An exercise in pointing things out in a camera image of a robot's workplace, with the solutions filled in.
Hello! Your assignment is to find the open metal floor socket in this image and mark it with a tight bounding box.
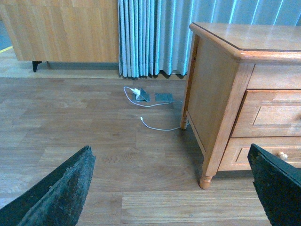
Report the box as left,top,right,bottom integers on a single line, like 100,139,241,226
132,88,150,102

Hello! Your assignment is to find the closed metal floor socket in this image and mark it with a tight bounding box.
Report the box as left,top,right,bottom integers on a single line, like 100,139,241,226
154,93,174,102

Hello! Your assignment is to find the wooden drawer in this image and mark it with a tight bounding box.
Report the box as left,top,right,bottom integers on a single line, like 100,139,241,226
232,89,301,137
218,137,301,171

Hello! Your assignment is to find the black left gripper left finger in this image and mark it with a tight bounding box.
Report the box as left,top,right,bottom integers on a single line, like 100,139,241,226
0,146,95,226

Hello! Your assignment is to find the grey pleated curtain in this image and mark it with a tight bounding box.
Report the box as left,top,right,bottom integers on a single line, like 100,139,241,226
118,0,301,78

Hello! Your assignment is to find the white floor charger cable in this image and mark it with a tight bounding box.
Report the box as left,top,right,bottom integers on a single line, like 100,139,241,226
123,86,190,131

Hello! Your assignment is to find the wooden nightstand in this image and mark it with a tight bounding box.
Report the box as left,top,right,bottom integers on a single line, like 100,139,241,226
181,22,301,189

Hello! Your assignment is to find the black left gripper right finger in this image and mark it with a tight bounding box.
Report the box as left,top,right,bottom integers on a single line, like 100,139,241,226
247,144,301,226

